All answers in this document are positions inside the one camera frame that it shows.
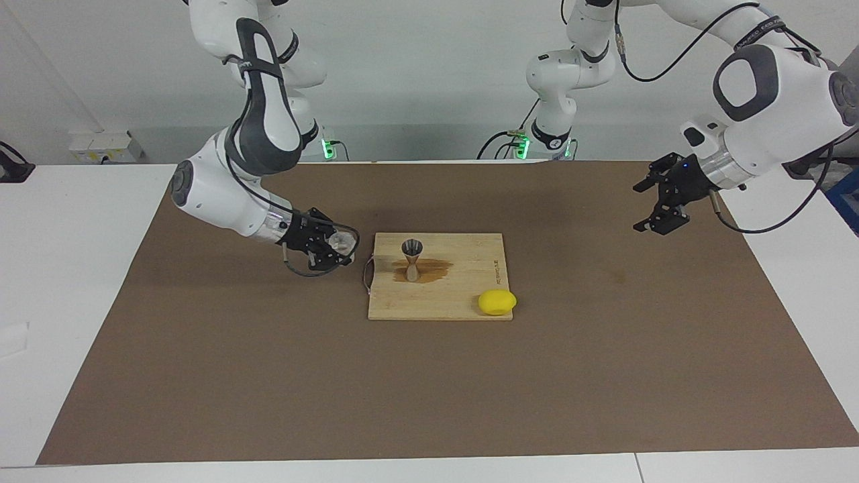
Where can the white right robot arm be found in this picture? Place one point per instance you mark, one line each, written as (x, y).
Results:
(215, 194)

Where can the white tape patch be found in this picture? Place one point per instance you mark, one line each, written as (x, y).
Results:
(13, 341)

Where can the clear glass cup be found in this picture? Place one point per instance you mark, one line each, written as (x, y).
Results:
(342, 243)

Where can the yellow lemon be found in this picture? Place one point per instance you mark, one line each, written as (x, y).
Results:
(496, 302)

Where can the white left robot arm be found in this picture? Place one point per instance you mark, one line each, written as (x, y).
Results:
(778, 114)

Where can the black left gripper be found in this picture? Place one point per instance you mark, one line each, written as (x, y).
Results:
(688, 184)

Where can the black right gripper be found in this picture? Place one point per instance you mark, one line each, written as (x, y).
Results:
(300, 233)

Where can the black clamp mount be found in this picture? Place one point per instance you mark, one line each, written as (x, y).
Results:
(13, 171)

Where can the brown table mat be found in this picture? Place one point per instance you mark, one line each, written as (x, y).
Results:
(201, 369)

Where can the white wall socket box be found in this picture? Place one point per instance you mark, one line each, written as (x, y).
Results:
(100, 144)

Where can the black stand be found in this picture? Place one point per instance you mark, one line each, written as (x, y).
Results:
(800, 169)

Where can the metal jigger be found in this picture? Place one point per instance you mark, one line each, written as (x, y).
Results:
(412, 249)

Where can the wooden cutting board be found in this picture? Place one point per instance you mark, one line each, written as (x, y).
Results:
(436, 295)

